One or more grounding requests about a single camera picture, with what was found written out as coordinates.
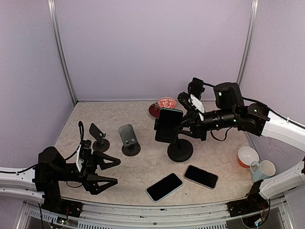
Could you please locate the phone pink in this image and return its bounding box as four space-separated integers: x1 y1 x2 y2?
184 165 218 189

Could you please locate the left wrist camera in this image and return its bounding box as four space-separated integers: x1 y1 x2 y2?
76 140 92 172

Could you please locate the phone blue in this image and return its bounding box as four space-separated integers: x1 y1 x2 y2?
146 173 183 202
154 108 183 144

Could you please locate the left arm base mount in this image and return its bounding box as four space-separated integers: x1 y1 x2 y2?
42 198 83 218

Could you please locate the red patterned teacup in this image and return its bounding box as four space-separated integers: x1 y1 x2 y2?
157 97 177 109

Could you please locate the folding phone stand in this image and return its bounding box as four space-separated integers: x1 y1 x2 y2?
118 124 141 156
89 123 110 153

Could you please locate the orange white bowl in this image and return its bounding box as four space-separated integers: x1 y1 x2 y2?
238 146 259 168

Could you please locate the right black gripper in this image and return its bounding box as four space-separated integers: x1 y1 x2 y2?
173 107 238 141

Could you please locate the black pole stand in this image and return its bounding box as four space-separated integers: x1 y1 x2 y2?
153 116 194 163

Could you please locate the light blue mug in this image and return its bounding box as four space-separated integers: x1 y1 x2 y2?
250 161 268 183

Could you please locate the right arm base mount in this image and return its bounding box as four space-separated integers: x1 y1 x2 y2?
227 180 270 217

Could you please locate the right aluminium frame post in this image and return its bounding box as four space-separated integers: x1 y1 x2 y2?
236 0 259 89

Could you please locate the red saucer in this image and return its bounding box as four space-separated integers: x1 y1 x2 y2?
149 103 160 118

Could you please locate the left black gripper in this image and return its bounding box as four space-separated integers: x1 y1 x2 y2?
54 151 121 195

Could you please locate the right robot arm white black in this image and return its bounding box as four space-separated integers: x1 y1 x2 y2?
174 78 305 151

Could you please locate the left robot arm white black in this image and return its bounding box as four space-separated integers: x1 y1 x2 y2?
0 144 121 212

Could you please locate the aluminium frame post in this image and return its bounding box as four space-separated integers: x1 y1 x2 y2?
236 0 259 89
47 0 78 106

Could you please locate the front aluminium rail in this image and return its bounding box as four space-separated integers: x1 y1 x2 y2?
16 188 294 229

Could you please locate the left aluminium frame post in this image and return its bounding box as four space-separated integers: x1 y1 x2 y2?
47 0 78 106

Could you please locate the phone black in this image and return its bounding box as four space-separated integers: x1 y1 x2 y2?
189 77 205 100

